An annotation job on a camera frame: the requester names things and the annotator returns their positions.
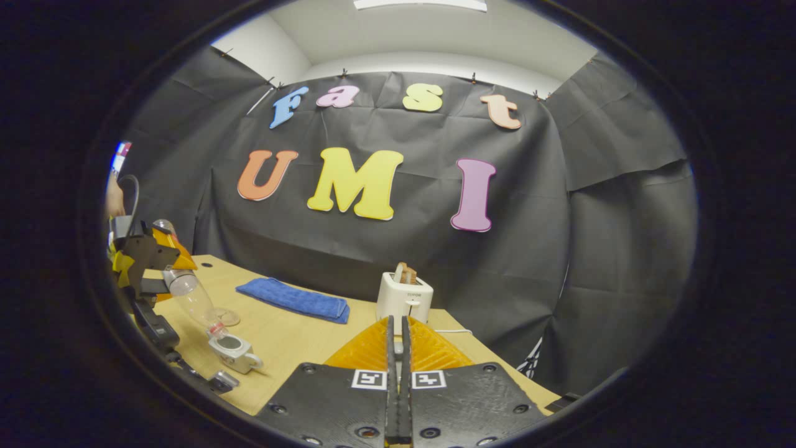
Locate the black backdrop cloth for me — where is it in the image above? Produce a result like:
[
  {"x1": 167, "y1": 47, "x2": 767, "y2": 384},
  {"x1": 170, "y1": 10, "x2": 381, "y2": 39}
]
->
[{"x1": 106, "y1": 45, "x2": 697, "y2": 396}]

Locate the ceiling light panel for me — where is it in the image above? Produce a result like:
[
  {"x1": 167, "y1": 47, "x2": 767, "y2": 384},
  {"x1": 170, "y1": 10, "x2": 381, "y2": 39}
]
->
[{"x1": 353, "y1": 0, "x2": 488, "y2": 12}]

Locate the thin white rod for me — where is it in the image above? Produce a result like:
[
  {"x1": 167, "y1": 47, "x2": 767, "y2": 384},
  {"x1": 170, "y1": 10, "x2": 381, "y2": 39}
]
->
[{"x1": 246, "y1": 86, "x2": 274, "y2": 116}]

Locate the computer monitor screen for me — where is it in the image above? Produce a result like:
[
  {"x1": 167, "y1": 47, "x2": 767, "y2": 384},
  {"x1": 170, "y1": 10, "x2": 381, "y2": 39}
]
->
[{"x1": 111, "y1": 141, "x2": 132, "y2": 176}]

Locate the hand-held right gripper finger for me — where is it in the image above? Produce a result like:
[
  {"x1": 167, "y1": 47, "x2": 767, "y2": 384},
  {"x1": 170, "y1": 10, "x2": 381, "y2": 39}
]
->
[
  {"x1": 255, "y1": 315, "x2": 399, "y2": 448},
  {"x1": 400, "y1": 315, "x2": 548, "y2": 448}
]

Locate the blue folded towel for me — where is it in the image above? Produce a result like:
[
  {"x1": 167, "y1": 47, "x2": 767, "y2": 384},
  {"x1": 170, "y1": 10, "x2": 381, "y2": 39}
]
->
[{"x1": 236, "y1": 277, "x2": 351, "y2": 325}]

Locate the clear plastic water bottle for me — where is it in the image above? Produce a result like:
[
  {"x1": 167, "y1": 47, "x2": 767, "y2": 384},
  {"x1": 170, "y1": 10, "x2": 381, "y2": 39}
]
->
[{"x1": 153, "y1": 219, "x2": 229, "y2": 340}]

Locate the dark cable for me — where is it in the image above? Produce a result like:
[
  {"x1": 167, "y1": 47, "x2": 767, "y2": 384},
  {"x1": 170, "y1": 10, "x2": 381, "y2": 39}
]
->
[{"x1": 117, "y1": 174, "x2": 141, "y2": 218}]

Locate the white teacup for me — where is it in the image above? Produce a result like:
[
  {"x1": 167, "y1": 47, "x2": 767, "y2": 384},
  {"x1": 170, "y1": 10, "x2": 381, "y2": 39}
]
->
[{"x1": 208, "y1": 333, "x2": 264, "y2": 375}]

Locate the white toaster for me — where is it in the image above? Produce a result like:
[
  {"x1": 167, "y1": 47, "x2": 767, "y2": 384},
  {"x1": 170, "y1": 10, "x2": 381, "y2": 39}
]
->
[{"x1": 376, "y1": 271, "x2": 433, "y2": 327}]

